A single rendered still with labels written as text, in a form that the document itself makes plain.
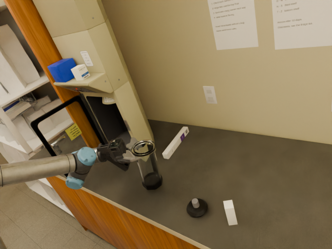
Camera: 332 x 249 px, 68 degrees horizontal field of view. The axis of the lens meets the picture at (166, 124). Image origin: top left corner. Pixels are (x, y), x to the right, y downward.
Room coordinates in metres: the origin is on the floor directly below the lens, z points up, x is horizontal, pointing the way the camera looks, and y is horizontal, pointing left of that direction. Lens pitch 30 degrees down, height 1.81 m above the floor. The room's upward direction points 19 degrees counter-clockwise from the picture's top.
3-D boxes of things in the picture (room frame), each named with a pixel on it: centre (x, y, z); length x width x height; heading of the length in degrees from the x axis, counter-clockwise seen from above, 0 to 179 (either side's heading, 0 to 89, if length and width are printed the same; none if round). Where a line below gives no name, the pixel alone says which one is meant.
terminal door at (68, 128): (1.30, 0.54, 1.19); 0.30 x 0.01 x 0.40; 128
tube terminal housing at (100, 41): (1.38, 0.21, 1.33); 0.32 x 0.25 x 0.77; 44
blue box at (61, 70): (1.32, 0.40, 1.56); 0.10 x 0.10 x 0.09; 44
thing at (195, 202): (0.72, -0.01, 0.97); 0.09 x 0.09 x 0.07
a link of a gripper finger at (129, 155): (0.90, 0.19, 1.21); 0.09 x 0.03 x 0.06; 50
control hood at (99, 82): (1.25, 0.34, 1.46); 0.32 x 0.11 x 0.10; 44
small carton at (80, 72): (1.22, 0.31, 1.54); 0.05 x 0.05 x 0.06; 52
